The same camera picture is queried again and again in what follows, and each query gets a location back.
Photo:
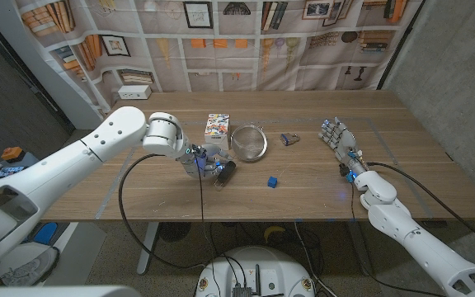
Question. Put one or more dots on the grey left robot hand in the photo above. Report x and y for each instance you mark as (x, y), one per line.
(204, 163)

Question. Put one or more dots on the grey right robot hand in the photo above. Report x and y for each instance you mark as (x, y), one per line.
(346, 142)

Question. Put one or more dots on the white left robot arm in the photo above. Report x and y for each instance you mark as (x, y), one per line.
(64, 165)

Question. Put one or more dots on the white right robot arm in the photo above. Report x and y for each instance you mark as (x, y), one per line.
(427, 247)

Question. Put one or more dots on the colourful printed white box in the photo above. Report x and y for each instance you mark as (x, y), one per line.
(217, 123)

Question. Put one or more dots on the small blue block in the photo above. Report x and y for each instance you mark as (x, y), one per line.
(272, 182)

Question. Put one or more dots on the black round base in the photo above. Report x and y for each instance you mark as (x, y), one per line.
(174, 232)

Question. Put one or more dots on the yellow curved object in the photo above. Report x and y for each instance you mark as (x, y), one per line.
(272, 231)

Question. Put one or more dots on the white power strip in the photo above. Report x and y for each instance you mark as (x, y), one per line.
(134, 92)

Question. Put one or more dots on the white table leg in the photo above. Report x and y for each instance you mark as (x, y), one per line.
(147, 251)

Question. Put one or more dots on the printed bookshelf backdrop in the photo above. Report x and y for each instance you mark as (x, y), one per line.
(229, 57)

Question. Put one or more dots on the dark table leg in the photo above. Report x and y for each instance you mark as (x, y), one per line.
(359, 251)

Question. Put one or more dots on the black backdrop stand pole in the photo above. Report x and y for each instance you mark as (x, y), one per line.
(401, 45)

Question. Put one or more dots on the white robot torso base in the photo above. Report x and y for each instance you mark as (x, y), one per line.
(258, 264)

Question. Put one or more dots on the white floor platform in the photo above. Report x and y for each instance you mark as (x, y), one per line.
(76, 247)

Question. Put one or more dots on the black pedal with blue pads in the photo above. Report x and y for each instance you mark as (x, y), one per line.
(47, 233)

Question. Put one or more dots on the orange and black object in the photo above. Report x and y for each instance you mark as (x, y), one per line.
(12, 153)

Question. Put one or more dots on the black smartphone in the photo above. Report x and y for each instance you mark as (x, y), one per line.
(10, 169)

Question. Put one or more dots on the grey sneaker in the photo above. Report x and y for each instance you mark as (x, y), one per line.
(35, 268)

